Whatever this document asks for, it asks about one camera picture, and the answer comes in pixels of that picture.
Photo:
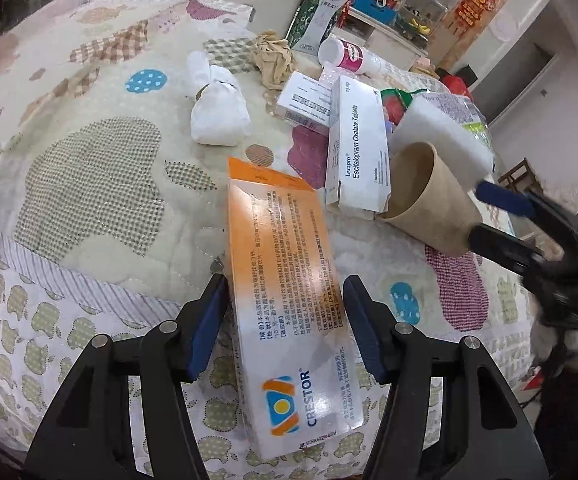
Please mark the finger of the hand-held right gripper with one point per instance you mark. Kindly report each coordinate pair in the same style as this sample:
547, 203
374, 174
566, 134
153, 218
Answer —
509, 250
504, 199

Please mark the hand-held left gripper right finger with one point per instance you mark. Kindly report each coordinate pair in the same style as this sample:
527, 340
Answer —
364, 330

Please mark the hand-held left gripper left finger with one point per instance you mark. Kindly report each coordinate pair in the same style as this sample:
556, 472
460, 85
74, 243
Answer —
206, 330

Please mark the brown paper cup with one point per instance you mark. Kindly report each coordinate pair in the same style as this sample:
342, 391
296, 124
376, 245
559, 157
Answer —
434, 200

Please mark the orange medicine box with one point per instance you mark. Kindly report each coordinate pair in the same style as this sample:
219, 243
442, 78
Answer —
279, 260

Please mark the long white medicine box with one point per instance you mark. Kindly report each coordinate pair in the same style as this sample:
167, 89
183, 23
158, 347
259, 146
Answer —
359, 150

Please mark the wooden stool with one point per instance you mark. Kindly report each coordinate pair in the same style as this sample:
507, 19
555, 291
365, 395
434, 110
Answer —
516, 175

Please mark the white foam block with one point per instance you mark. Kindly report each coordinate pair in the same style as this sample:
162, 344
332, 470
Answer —
449, 130

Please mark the red carry bag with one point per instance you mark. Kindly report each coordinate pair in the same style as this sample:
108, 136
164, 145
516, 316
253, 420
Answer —
456, 87

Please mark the patchwork quilt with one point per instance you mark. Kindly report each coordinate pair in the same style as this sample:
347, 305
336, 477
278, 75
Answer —
94, 185

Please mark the white TV cabinet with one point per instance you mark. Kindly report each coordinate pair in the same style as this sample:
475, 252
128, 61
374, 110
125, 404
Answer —
389, 40

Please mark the bananas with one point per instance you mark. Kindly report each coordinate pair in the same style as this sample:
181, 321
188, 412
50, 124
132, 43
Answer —
415, 23

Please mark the red knot decoration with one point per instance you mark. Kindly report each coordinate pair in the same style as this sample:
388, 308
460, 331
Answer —
474, 2

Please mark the white pill bottle pink label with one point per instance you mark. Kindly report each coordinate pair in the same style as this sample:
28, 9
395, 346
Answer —
349, 55

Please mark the small white medicine box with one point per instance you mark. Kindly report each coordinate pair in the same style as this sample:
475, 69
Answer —
304, 102

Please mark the blue storage box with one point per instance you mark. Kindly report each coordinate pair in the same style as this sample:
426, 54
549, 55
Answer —
374, 2

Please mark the green white carton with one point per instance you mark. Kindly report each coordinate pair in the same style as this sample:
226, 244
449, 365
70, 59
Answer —
314, 20

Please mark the crumpled brown paper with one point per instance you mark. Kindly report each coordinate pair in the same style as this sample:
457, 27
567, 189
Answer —
271, 60

